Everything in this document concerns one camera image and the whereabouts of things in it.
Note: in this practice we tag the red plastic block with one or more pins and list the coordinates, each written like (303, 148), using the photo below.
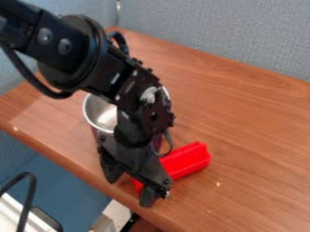
(186, 160)

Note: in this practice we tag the metal pot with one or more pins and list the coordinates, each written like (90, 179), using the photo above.
(113, 125)

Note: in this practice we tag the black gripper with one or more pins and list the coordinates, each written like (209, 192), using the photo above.
(137, 160)

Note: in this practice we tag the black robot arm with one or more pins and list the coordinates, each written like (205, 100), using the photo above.
(65, 54)

